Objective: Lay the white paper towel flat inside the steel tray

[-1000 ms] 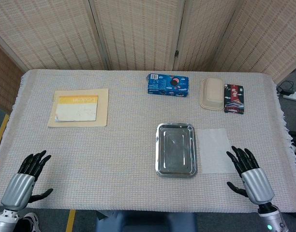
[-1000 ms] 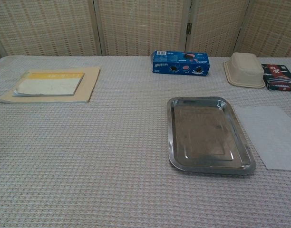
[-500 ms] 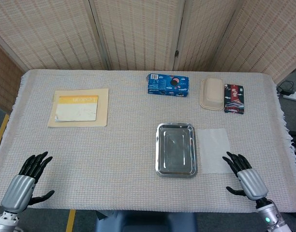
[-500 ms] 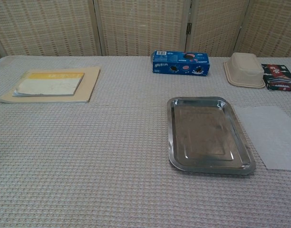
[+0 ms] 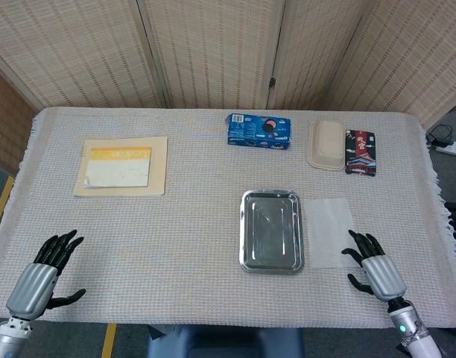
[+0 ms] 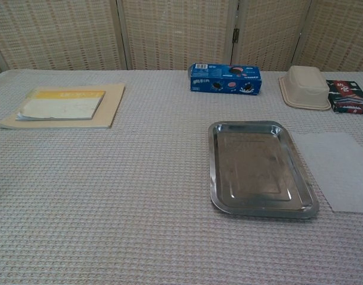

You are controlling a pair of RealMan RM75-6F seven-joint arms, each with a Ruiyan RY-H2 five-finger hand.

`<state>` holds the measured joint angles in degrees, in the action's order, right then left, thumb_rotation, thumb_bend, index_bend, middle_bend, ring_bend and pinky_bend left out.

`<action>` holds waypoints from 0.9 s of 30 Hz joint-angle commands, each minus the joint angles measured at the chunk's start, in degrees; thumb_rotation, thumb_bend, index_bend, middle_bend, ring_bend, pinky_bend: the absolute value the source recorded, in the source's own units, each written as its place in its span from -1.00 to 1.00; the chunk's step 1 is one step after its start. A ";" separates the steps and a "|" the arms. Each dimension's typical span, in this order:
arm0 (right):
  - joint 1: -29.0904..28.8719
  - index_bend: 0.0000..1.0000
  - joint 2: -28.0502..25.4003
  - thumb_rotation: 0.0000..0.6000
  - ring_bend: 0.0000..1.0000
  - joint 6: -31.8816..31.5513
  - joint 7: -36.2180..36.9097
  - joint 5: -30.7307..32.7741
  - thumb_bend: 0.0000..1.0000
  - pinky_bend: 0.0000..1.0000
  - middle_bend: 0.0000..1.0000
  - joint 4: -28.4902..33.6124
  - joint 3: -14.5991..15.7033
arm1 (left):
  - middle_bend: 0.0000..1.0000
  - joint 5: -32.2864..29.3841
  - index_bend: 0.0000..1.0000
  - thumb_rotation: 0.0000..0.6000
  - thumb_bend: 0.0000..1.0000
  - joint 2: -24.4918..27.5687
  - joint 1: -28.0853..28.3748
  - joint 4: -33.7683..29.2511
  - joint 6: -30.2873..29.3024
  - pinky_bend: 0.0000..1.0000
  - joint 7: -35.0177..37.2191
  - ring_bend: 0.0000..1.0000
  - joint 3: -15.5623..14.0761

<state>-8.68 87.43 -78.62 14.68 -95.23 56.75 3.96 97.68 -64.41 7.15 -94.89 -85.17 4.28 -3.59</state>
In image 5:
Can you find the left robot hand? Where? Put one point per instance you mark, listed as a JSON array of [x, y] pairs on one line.
[[30, 281]]

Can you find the white power strip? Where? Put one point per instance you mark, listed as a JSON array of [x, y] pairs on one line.
[[451, 148]]

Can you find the woven folding screen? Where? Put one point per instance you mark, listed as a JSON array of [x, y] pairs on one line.
[[228, 52]]

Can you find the translucent white sheet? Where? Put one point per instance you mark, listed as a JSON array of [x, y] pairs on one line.
[[330, 233]]

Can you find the yellow and white notebook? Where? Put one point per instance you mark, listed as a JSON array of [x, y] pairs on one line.
[[118, 168]]

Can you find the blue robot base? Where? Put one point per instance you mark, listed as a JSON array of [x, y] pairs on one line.
[[224, 341]]

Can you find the stainless steel tray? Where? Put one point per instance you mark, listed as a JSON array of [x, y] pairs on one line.
[[271, 232]]

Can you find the white woven tablecloth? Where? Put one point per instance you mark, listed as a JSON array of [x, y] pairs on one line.
[[176, 238]]

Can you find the black screen hinge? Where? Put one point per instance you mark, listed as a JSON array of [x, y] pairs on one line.
[[272, 83]]

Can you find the beige plastic food container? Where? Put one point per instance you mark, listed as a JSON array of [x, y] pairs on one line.
[[326, 144]]

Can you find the blue Oreo cookie box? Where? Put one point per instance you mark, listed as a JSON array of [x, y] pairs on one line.
[[258, 131]]

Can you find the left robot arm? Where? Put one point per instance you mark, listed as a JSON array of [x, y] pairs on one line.
[[6, 337]]

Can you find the dark box with Chinese print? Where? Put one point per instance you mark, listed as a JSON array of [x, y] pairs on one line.
[[360, 152]]

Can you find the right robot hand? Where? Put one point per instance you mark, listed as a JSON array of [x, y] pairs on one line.
[[383, 274]]

